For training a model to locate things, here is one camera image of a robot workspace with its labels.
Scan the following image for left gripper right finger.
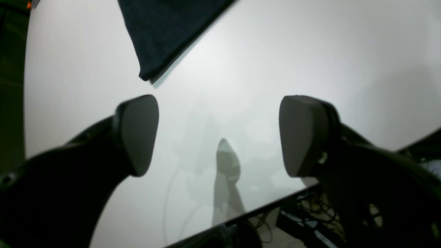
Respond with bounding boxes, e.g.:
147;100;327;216
279;95;440;248

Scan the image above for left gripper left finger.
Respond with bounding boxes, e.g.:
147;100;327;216
0;95;159;248

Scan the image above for black T-shirt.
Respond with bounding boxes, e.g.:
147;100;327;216
118;0;233;83

